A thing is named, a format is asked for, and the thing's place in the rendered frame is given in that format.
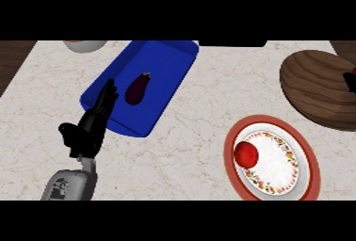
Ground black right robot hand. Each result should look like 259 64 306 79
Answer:
343 66 356 94

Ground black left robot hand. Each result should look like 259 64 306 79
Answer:
58 78 121 160

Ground red-rimmed patterned plate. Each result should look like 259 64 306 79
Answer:
223 114 322 201

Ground red bell pepper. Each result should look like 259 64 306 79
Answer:
234 140 260 169

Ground purple eggplant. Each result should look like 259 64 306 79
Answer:
124 72 154 106

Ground blue cutting board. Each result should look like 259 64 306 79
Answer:
80 40 201 138

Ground white cup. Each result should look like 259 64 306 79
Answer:
62 40 108 54

